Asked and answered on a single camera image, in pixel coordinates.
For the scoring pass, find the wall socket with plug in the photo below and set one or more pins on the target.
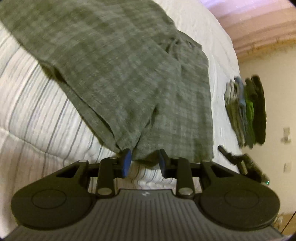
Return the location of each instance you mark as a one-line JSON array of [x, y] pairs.
[[286, 135]]

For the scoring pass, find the pink curtain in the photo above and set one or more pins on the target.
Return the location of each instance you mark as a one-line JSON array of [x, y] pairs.
[[255, 27]]

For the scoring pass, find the grey striped bed cover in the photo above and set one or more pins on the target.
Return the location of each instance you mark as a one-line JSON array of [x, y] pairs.
[[41, 131]]

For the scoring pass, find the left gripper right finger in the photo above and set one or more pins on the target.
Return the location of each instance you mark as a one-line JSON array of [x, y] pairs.
[[179, 169]]

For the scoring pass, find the beige wall switch plate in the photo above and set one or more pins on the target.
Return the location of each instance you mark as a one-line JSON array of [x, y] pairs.
[[287, 167]]

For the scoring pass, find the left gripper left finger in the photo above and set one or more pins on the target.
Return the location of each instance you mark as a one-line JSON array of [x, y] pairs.
[[111, 168]]

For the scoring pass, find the stack of folded clothes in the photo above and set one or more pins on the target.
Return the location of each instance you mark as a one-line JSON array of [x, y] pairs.
[[245, 105]]

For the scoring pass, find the grey plaid garment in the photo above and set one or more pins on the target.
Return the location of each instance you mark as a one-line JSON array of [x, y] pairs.
[[136, 80]]

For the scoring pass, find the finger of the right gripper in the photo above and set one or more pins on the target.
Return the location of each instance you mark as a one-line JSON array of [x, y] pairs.
[[233, 159]]

